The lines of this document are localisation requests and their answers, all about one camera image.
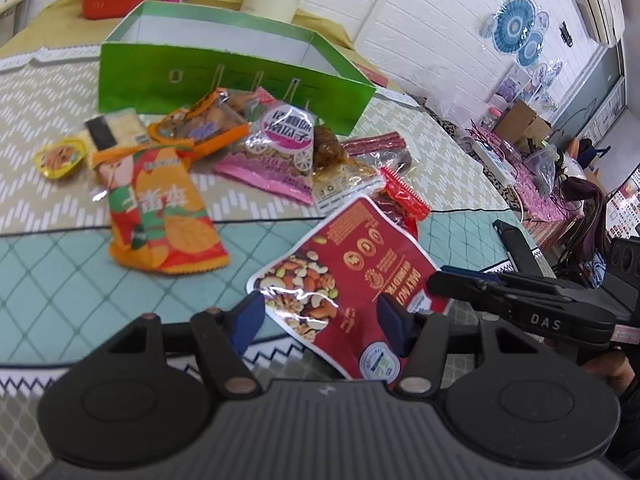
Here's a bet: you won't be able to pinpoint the clear brown braised snack packet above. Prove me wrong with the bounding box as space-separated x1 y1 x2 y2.
311 125 381 214

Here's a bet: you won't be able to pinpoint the red plastic basket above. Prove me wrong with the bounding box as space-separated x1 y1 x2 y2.
76 0 157 20

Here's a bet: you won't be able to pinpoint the red serrated snack packet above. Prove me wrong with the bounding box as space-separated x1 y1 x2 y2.
372 167 431 241

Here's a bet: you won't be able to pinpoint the red mixed nut pouch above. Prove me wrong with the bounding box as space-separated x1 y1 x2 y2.
246 195 454 381

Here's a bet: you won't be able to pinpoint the green cardboard box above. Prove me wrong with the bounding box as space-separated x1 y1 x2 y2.
97 1 377 136

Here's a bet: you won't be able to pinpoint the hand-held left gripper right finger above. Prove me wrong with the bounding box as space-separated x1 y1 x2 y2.
377 293 539 401

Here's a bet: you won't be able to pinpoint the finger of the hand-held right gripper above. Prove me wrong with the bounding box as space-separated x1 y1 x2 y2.
492 219 547 279
426 265 521 320

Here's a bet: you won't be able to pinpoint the pink seed packet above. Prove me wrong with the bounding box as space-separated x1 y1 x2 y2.
214 86 317 206

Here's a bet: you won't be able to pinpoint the white power strip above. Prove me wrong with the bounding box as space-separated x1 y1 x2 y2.
470 140 516 187

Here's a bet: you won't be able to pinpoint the blue paper fan decoration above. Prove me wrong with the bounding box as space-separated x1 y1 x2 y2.
482 0 551 69

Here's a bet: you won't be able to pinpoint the person's right hand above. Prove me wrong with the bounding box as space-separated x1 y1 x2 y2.
582 351 639 397

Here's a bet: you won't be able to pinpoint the yellow jelly cup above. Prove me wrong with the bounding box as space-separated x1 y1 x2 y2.
33 137 87 180

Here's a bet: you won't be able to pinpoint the dark red sausage packet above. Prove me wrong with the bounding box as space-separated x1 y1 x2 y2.
342 131 414 171

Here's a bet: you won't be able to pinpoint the orange clear bread packet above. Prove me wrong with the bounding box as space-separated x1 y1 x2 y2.
150 87 251 162

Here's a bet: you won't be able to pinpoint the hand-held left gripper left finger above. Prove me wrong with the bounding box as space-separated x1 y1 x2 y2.
98 292 266 401

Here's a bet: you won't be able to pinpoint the pink patterned bags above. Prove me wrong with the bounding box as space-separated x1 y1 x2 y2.
465 127 601 241

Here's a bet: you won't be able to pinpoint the zigzag patterned tablecloth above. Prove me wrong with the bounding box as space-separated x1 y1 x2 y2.
0 45 543 480

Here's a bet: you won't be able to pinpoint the white air conditioner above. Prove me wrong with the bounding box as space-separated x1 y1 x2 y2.
567 0 627 47

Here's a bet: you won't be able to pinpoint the white black-label cracker packet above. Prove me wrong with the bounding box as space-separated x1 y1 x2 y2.
84 108 150 154

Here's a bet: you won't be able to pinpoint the large orange green snack bag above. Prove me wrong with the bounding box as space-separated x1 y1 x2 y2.
90 142 231 275

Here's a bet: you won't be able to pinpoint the cardboard boxes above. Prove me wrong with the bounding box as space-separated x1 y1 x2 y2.
492 100 551 149

